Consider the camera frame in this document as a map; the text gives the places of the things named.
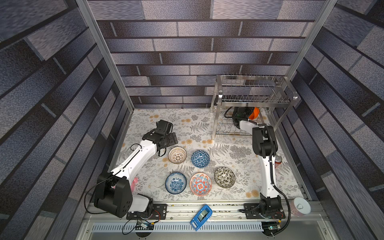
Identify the blue dotted pattern bowl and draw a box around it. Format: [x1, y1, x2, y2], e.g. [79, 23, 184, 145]
[191, 150, 210, 168]

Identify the blue handheld meter device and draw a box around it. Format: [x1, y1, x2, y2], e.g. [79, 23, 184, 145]
[190, 205, 213, 231]

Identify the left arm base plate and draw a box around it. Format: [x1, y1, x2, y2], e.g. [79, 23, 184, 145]
[126, 203, 168, 221]

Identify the black white floral bowl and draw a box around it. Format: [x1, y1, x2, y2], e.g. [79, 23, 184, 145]
[214, 167, 236, 189]

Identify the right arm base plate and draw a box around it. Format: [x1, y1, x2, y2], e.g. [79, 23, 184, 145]
[239, 203, 286, 220]

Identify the steel two-tier dish rack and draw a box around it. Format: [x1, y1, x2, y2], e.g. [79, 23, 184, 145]
[210, 75, 299, 139]

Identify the red blue floral bowl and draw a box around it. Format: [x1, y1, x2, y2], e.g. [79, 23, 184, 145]
[190, 173, 212, 197]

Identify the pink alarm clock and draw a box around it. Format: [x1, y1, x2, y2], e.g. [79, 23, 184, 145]
[112, 176, 138, 194]

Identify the white lattice pattern bowl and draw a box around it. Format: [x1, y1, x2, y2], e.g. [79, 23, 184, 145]
[168, 147, 187, 164]

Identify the aluminium rail frame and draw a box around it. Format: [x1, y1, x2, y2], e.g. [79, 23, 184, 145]
[75, 201, 338, 240]

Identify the floral table mat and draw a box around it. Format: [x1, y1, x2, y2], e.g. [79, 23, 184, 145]
[113, 107, 304, 202]

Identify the red soda can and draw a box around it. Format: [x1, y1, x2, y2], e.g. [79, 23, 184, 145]
[275, 155, 283, 165]

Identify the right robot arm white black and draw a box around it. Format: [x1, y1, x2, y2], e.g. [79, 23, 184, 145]
[230, 107, 286, 220]

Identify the orange bowl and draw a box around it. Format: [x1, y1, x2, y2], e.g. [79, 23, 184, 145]
[249, 107, 260, 120]

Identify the blue floral rim bowl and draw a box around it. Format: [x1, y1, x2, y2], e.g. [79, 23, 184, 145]
[165, 172, 187, 195]

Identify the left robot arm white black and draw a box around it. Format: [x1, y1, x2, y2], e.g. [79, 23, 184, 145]
[94, 120, 178, 218]

